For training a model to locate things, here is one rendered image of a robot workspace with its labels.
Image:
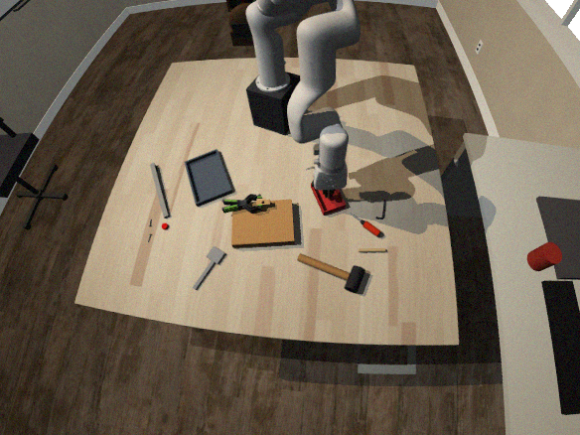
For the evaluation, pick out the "black rubber mallet with wooden handle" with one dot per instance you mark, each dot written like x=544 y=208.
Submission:
x=354 y=278

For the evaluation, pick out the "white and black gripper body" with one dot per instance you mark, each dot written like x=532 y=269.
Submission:
x=324 y=182

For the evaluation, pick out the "tan wooden board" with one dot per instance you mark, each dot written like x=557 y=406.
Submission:
x=273 y=226

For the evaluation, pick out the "red rectangular tray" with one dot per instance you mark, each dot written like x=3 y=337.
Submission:
x=329 y=205

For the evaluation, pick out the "grey flat bar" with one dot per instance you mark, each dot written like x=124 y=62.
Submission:
x=159 y=190

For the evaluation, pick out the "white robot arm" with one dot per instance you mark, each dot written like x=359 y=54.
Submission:
x=318 y=38

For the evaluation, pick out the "red-handled screwdriver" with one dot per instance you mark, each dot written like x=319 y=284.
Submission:
x=368 y=226

